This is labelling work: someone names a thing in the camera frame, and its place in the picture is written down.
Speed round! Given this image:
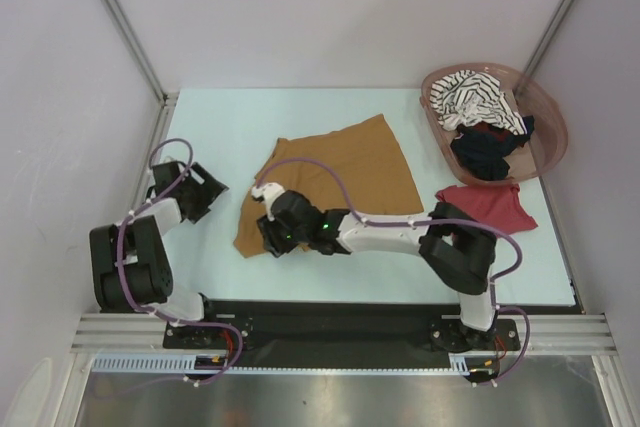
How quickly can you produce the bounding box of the mustard yellow tank top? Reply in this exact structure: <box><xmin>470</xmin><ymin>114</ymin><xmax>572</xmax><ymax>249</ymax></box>
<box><xmin>255</xmin><ymin>114</ymin><xmax>424</xmax><ymax>231</ymax></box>

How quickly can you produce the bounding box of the red tank top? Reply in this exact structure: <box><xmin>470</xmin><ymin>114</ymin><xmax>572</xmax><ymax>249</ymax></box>
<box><xmin>435</xmin><ymin>184</ymin><xmax>538</xmax><ymax>235</ymax></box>

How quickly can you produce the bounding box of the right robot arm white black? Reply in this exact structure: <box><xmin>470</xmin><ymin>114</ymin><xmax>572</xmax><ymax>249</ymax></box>
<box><xmin>251</xmin><ymin>183</ymin><xmax>498</xmax><ymax>352</ymax></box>

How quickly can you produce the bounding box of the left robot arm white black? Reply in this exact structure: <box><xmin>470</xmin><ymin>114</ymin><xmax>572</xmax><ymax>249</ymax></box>
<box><xmin>89</xmin><ymin>160</ymin><xmax>228</xmax><ymax>347</ymax></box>

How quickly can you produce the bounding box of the black white striped tank top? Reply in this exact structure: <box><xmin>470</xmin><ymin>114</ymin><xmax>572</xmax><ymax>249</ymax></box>
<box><xmin>428</xmin><ymin>69</ymin><xmax>527</xmax><ymax>135</ymax></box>

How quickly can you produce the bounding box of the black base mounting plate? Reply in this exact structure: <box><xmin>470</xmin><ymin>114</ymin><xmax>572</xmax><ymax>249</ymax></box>
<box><xmin>102</xmin><ymin>298</ymin><xmax>584</xmax><ymax>373</ymax></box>

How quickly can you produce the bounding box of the pink translucent laundry basket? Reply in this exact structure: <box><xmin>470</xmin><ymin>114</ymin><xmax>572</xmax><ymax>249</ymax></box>
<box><xmin>420</xmin><ymin>62</ymin><xmax>568</xmax><ymax>187</ymax></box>

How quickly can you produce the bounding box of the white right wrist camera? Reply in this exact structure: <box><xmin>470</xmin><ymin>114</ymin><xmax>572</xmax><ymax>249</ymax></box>
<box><xmin>251</xmin><ymin>182</ymin><xmax>286</xmax><ymax>221</ymax></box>

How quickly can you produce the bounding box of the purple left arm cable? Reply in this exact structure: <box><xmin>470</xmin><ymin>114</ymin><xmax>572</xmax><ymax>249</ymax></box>
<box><xmin>115</xmin><ymin>138</ymin><xmax>246</xmax><ymax>391</ymax></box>

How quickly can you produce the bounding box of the left aluminium corner post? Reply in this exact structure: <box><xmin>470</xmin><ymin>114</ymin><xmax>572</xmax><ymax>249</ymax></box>
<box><xmin>74</xmin><ymin>0</ymin><xmax>169</xmax><ymax>101</ymax></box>

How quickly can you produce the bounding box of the aluminium corner post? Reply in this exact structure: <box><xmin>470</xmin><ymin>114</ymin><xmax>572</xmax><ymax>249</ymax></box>
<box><xmin>523</xmin><ymin>0</ymin><xmax>578</xmax><ymax>77</ymax></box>
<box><xmin>74</xmin><ymin>0</ymin><xmax>169</xmax><ymax>101</ymax></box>

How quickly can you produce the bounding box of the aluminium frame rail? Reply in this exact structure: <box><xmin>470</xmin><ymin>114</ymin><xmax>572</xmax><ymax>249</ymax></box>
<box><xmin>69</xmin><ymin>313</ymin><xmax>174</xmax><ymax>353</ymax></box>

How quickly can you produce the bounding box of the grey slotted cable duct left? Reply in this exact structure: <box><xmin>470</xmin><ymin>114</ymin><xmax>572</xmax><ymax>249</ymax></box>
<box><xmin>92</xmin><ymin>353</ymin><xmax>228</xmax><ymax>375</ymax></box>

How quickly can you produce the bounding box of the grey slotted cable duct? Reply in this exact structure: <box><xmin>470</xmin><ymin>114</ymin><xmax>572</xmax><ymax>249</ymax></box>
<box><xmin>92</xmin><ymin>353</ymin><xmax>228</xmax><ymax>375</ymax></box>
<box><xmin>448</xmin><ymin>350</ymin><xmax>501</xmax><ymax>375</ymax></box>

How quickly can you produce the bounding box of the grey slotted cable duct right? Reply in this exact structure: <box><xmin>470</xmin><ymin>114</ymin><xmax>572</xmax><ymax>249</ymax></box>
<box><xmin>448</xmin><ymin>350</ymin><xmax>501</xmax><ymax>375</ymax></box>

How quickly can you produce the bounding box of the right aluminium corner post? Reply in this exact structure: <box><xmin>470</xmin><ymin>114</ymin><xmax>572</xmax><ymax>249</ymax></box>
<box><xmin>523</xmin><ymin>0</ymin><xmax>578</xmax><ymax>77</ymax></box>

